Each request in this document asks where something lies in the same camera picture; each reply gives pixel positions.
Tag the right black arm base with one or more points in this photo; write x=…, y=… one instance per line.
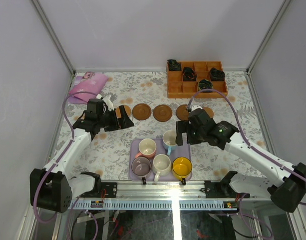
x=219, y=190

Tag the black bundle right compartment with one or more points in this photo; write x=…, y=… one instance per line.
x=216, y=75

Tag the dark brown saucer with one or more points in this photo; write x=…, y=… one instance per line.
x=141, y=111
x=162, y=113
x=182, y=112

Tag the aluminium front rail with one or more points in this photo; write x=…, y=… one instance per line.
x=159, y=191

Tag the black bundle far left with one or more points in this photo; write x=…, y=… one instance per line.
x=173, y=65

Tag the dark brown left saucer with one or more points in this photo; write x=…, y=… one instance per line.
x=141, y=111

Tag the orange compartment box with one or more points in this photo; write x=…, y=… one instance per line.
x=194, y=75

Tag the light wooden coaster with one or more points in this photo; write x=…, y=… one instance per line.
x=127, y=109
x=209, y=111

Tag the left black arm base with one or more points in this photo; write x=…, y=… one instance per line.
x=107, y=190

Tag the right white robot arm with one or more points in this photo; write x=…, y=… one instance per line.
x=286, y=181

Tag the dark brown right saucer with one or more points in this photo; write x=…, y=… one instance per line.
x=182, y=112

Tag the pink folded cloth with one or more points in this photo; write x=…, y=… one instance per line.
x=92, y=82

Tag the dark brown middle saucer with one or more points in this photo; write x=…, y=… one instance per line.
x=162, y=113

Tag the yellow glass cup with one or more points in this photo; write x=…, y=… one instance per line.
x=181, y=169

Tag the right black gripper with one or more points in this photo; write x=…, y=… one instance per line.
x=183, y=126

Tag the cream white mug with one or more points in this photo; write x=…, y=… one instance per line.
x=161, y=166

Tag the pink mug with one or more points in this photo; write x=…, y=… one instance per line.
x=147, y=148

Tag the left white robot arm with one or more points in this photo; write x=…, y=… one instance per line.
x=52, y=187

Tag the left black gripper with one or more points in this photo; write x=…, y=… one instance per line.
x=112, y=120

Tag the blue slotted cable duct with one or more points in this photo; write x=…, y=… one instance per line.
x=207, y=205

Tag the light blue mug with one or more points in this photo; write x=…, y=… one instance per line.
x=169, y=141

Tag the purple mug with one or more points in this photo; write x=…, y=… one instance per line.
x=142, y=168

